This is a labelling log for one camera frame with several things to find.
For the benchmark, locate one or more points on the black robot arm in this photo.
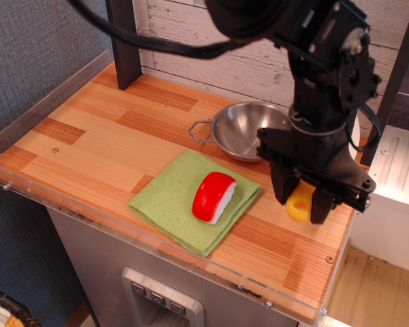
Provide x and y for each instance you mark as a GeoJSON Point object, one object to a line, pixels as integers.
{"type": "Point", "coordinates": [328, 51]}

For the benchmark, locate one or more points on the yellow handled toy knife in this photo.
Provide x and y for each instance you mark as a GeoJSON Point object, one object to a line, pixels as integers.
{"type": "Point", "coordinates": [299, 203]}

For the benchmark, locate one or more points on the yellow object bottom left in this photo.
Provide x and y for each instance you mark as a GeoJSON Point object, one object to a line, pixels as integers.
{"type": "Point", "coordinates": [13, 321]}

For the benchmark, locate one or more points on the white toy sink unit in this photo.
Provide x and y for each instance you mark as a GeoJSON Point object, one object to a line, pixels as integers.
{"type": "Point", "coordinates": [383, 229]}

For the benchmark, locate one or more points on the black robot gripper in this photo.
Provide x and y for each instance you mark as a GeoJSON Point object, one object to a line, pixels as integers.
{"type": "Point", "coordinates": [321, 159]}

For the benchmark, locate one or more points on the grey toy fridge cabinet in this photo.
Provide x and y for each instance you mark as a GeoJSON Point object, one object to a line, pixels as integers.
{"type": "Point", "coordinates": [99, 258]}

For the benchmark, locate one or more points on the clear acrylic edge guard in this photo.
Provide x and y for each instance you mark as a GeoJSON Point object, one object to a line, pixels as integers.
{"type": "Point", "coordinates": [266, 268]}

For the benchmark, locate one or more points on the small steel two-handled pot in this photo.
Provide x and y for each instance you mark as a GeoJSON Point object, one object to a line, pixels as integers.
{"type": "Point", "coordinates": [234, 128]}

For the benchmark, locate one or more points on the green cloth towel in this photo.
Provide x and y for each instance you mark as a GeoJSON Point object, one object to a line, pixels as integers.
{"type": "Point", "coordinates": [167, 202]}

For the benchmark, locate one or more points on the dark right shelf post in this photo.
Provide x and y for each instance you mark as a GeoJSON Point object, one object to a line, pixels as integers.
{"type": "Point", "coordinates": [389, 34]}

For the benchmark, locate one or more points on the silver dispenser panel with buttons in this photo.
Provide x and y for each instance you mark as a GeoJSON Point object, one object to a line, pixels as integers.
{"type": "Point", "coordinates": [154, 303]}

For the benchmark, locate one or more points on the red white toy sushi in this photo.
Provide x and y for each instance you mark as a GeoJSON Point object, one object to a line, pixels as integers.
{"type": "Point", "coordinates": [212, 197]}

